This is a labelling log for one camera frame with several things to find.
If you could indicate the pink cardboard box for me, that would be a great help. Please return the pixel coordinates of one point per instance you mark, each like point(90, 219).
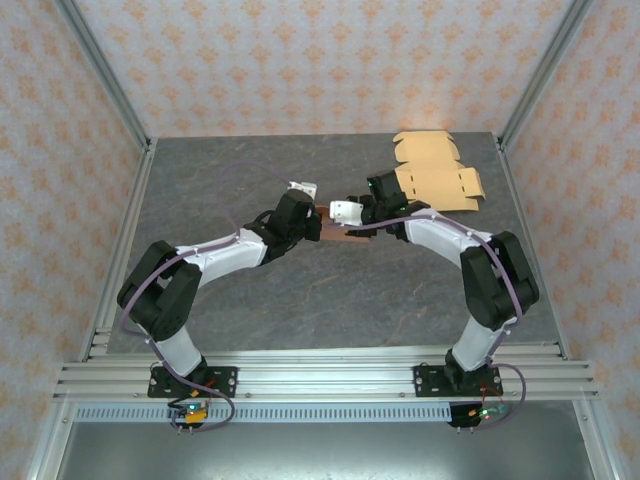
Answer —
point(350, 237)

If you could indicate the tan cardboard box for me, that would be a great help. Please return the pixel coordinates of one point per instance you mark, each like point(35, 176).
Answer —
point(440, 185)

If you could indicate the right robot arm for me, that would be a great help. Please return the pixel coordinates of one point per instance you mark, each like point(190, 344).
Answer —
point(500, 290)

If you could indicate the grey metal sheet panel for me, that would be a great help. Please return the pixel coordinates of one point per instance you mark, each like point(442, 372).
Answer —
point(325, 450)

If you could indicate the aluminium mounting rail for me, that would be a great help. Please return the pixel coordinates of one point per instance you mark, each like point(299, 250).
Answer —
point(325, 375)

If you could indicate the aluminium side rail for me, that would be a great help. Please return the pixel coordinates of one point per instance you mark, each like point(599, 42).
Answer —
point(117, 225)
point(542, 235)

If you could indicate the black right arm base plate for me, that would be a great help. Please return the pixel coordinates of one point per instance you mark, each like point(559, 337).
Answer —
point(427, 382)

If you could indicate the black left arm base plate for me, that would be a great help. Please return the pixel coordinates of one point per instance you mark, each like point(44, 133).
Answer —
point(225, 382)

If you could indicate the aluminium frame post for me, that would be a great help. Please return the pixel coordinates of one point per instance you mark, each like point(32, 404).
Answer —
point(105, 75)
point(545, 75)

